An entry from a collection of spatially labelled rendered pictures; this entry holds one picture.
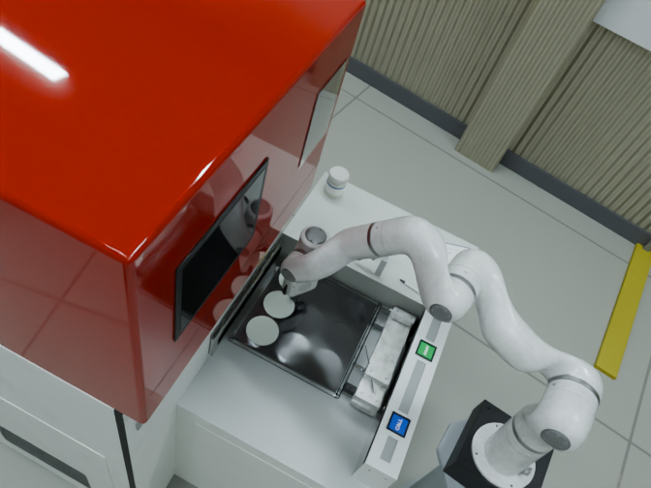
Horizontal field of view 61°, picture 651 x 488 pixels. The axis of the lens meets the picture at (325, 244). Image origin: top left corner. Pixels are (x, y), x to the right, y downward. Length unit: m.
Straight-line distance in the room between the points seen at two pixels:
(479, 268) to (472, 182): 2.51
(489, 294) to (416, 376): 0.45
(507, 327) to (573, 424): 0.25
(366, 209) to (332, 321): 0.46
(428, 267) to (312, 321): 0.59
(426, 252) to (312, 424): 0.68
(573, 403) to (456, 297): 0.37
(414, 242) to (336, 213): 0.70
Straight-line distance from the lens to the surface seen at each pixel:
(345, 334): 1.77
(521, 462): 1.67
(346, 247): 1.42
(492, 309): 1.37
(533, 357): 1.39
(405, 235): 1.30
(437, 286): 1.27
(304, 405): 1.73
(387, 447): 1.61
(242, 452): 1.75
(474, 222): 3.59
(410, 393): 1.69
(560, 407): 1.41
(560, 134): 3.89
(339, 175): 1.95
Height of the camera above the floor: 2.41
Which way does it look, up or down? 51 degrees down
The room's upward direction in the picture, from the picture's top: 21 degrees clockwise
